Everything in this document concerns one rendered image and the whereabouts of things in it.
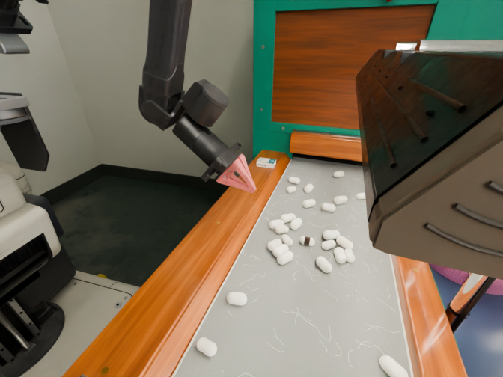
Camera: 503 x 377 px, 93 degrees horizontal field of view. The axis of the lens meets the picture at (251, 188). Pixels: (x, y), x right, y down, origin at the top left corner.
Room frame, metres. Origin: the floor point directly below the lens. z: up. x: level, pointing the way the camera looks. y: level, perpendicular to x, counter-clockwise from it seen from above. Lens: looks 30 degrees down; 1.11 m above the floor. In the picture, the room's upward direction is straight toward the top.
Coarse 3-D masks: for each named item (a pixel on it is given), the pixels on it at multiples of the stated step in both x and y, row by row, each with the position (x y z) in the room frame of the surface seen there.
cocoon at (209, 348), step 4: (200, 340) 0.18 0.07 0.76; (204, 340) 0.18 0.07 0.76; (208, 340) 0.18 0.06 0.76; (200, 344) 0.18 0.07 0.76; (204, 344) 0.18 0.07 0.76; (208, 344) 0.18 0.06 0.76; (212, 344) 0.18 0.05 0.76; (200, 348) 0.18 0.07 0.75; (204, 348) 0.17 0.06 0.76; (208, 348) 0.17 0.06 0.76; (212, 348) 0.17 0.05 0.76; (216, 348) 0.18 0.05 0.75; (204, 352) 0.17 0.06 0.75; (208, 352) 0.17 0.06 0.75; (212, 352) 0.17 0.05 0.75
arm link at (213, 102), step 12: (192, 84) 0.46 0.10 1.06; (204, 84) 0.47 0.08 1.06; (192, 96) 0.46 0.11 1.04; (204, 96) 0.44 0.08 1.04; (216, 96) 0.46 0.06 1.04; (144, 108) 0.46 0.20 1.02; (156, 108) 0.45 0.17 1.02; (180, 108) 0.47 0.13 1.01; (192, 108) 0.45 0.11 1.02; (204, 108) 0.44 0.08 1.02; (216, 108) 0.44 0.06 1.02; (156, 120) 0.46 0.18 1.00; (168, 120) 0.45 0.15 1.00; (204, 120) 0.45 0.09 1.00
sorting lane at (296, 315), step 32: (320, 192) 0.61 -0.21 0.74; (352, 192) 0.61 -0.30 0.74; (256, 224) 0.46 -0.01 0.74; (288, 224) 0.46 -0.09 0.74; (320, 224) 0.46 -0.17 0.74; (352, 224) 0.46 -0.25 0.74; (256, 256) 0.36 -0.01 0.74; (320, 256) 0.36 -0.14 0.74; (384, 256) 0.36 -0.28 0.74; (224, 288) 0.28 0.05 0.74; (256, 288) 0.28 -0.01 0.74; (288, 288) 0.28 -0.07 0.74; (320, 288) 0.28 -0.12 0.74; (352, 288) 0.28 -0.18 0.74; (384, 288) 0.28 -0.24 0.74; (224, 320) 0.22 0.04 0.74; (256, 320) 0.22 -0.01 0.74; (288, 320) 0.22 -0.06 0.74; (320, 320) 0.22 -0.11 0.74; (352, 320) 0.22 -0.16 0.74; (384, 320) 0.22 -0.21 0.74; (192, 352) 0.18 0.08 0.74; (224, 352) 0.18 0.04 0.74; (256, 352) 0.18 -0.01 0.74; (288, 352) 0.18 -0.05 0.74; (320, 352) 0.18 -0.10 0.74; (352, 352) 0.18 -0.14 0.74; (384, 352) 0.18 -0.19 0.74
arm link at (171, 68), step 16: (160, 0) 0.46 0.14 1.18; (176, 0) 0.45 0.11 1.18; (160, 16) 0.46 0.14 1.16; (176, 16) 0.45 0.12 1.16; (160, 32) 0.46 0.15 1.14; (176, 32) 0.46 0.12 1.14; (160, 48) 0.46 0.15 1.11; (176, 48) 0.46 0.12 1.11; (144, 64) 0.47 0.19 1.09; (160, 64) 0.46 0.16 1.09; (176, 64) 0.47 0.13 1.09; (144, 80) 0.46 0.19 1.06; (160, 80) 0.46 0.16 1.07; (176, 80) 0.48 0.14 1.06; (144, 96) 0.47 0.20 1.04; (160, 96) 0.46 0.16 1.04; (176, 96) 0.51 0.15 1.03
